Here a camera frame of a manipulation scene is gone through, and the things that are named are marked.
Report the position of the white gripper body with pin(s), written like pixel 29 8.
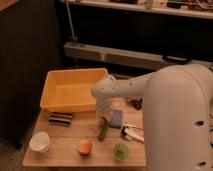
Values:
pixel 104 108

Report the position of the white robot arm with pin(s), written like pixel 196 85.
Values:
pixel 176 114

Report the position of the green plastic cup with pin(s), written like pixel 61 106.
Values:
pixel 120 152

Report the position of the blue sponge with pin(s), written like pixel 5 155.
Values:
pixel 116 119

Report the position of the brown pine cone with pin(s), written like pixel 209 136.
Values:
pixel 137 104

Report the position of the orange round fruit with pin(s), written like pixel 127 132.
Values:
pixel 85 148

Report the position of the yellow plastic bin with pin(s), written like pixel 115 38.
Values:
pixel 67 91

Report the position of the dark striped block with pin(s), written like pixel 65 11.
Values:
pixel 62 119

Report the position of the grey metal beam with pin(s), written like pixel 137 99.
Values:
pixel 115 56

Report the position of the background shelf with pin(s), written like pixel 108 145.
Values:
pixel 149 6

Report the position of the white handled brush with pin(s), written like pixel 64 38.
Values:
pixel 128 134

